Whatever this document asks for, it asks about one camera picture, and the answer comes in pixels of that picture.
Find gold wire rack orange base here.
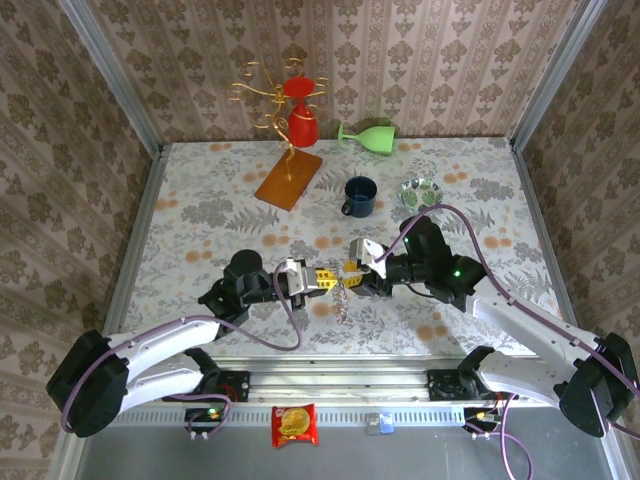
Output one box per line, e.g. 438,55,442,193
230,58,331,214

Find dark blue mug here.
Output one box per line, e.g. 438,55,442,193
341,175,379,219

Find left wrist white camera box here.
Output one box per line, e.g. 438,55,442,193
276,258,312,297

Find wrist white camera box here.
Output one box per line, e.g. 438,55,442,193
276,258,312,297
348,238,387,282

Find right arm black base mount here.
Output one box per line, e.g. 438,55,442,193
427,368,521,402

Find green wine glass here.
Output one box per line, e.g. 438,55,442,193
336,123,397,158

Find aluminium table side rail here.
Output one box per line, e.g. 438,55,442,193
509,142,591,364
92,144,169,369

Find green leaf pattern bowl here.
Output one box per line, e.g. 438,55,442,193
398,177,444,212

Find small blue silver device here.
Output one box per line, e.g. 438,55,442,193
365,412,394,435

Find slotted metal strip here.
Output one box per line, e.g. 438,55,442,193
87,405,469,427

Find red wine glass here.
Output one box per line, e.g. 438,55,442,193
282,76,321,149

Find grey metal sheet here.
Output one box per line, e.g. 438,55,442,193
74,389,621,480

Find red snack packet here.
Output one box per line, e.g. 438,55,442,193
271,403,319,449

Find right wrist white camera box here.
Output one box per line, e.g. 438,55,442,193
348,238,387,282

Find wide aluminium base rail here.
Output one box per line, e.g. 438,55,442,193
69,357,614,404

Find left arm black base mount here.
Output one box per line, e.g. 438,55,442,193
160,369,251,404

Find aluminium frame post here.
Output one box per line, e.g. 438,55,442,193
57,0,166,156
509,0,609,151

